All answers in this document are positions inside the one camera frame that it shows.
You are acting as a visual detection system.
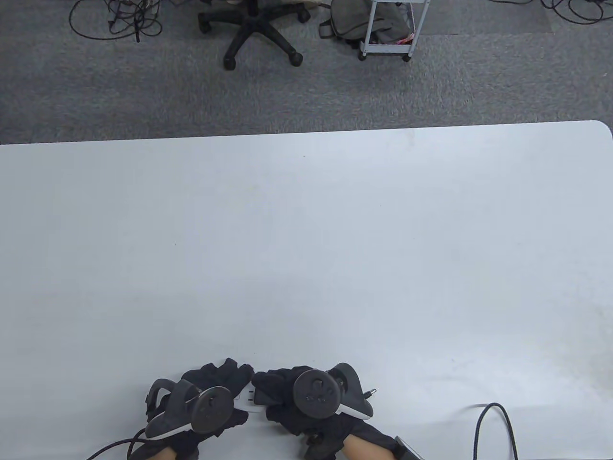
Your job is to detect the thin black glove cable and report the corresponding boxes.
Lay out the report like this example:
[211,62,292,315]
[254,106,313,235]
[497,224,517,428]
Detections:
[85,428,150,460]

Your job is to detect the black power adapter with cable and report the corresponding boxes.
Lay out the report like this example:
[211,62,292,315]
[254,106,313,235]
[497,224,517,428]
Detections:
[252,385,378,407]

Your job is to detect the tangled black floor cables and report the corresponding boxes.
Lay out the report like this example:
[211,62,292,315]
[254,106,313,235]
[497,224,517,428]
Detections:
[69,0,164,43]

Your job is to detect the black looped floor cables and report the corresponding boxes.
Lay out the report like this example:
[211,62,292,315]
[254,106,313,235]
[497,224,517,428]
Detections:
[488,0,613,25]

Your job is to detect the grey wrist strap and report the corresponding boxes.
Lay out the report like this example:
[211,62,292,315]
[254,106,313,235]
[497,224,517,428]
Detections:
[395,435,425,460]

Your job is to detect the grey backpack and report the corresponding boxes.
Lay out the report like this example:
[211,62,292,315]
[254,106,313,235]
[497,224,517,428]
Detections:
[319,0,413,49]

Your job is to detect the thick black cable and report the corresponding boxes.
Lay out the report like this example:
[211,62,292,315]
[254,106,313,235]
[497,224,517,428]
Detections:
[474,403,518,460]

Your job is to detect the white power strip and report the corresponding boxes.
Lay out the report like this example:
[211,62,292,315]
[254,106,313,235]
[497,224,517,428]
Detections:
[233,379,269,413]

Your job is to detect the black right hand controller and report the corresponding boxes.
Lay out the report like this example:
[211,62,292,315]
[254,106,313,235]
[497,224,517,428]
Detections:
[293,363,375,421]

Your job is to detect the black office chair base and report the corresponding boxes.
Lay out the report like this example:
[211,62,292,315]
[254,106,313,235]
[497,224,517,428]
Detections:
[198,0,311,71]

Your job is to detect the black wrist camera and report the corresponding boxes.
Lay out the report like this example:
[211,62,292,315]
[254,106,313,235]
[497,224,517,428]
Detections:
[301,430,343,460]

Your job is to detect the person's left hand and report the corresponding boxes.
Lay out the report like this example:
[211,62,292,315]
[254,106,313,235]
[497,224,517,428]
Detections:
[128,358,255,460]

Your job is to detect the person's right forearm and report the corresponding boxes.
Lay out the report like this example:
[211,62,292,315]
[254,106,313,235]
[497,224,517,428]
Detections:
[341,434,385,460]

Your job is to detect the person's right hand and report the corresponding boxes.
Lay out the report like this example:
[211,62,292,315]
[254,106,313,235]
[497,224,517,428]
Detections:
[251,366,399,460]

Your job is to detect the black hand controller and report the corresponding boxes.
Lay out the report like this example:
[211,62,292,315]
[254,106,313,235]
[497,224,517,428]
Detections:
[145,378,236,439]
[293,363,375,421]

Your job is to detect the white rolling cart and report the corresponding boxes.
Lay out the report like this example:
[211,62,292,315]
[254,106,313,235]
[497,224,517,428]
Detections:
[359,0,430,62]

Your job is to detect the black left hand controller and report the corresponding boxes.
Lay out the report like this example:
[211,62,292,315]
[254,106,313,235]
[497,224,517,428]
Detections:
[145,378,236,439]

